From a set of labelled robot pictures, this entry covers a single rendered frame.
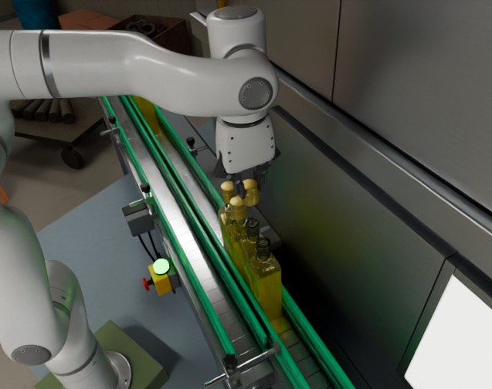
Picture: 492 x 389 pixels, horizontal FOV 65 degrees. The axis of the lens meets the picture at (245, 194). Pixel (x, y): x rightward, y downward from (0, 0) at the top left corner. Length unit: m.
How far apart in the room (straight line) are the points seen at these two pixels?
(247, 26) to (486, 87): 0.30
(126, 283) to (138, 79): 1.06
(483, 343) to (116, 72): 0.60
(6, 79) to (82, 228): 1.25
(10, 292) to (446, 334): 0.74
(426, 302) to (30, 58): 0.64
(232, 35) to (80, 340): 0.77
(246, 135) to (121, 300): 0.96
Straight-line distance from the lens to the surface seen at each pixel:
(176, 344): 1.34
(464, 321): 0.62
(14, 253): 0.80
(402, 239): 0.63
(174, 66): 0.52
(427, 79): 0.54
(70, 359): 1.05
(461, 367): 0.69
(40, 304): 0.87
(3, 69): 0.60
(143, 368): 1.25
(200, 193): 1.32
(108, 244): 1.68
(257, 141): 0.67
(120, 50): 0.57
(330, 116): 0.68
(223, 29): 0.57
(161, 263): 1.17
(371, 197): 0.64
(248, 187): 0.75
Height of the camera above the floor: 1.91
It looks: 42 degrees down
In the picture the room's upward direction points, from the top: 5 degrees counter-clockwise
